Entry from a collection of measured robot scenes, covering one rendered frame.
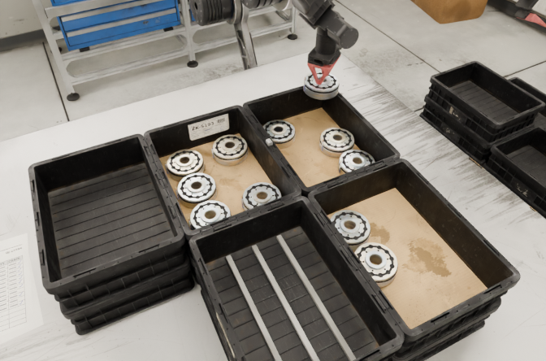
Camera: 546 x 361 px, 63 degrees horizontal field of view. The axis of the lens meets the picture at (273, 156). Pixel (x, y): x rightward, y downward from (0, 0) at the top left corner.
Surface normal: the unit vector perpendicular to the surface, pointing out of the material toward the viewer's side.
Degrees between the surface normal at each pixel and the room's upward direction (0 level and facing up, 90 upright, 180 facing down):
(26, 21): 90
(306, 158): 0
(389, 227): 0
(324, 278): 0
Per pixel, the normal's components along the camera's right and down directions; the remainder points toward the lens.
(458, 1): 0.28, 0.67
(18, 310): 0.00, -0.72
